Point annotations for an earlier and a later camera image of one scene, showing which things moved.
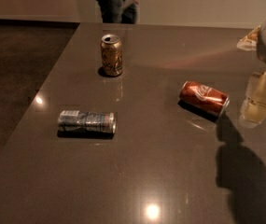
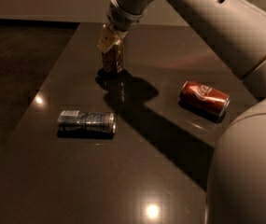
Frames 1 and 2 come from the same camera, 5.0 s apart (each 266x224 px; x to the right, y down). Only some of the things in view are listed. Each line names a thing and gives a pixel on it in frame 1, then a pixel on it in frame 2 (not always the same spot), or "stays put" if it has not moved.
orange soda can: x=111 y=49 stays put
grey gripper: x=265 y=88 to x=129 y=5
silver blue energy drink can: x=87 y=121 stays put
